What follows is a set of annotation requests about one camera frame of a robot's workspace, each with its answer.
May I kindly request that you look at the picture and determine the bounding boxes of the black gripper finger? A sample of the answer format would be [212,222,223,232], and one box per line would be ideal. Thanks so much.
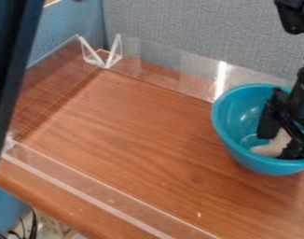
[256,101,280,139]
[277,128,304,160]

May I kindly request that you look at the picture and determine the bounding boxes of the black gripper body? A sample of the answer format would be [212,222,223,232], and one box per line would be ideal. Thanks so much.
[268,59,304,138]

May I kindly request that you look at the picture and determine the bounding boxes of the white brown toy mushroom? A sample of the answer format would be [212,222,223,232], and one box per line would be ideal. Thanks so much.
[251,129,292,158]

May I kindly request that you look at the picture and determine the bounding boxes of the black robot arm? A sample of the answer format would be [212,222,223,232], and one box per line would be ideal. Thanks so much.
[0,0,304,162]

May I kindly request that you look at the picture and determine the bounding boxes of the blue plastic bowl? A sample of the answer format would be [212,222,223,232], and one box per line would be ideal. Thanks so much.
[212,84,304,176]

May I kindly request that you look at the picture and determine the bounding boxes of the clear acrylic barrier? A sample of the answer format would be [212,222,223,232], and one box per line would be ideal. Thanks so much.
[0,35,304,239]

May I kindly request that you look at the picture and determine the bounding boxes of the black cables under table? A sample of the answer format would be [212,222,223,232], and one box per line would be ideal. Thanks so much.
[0,208,40,239]

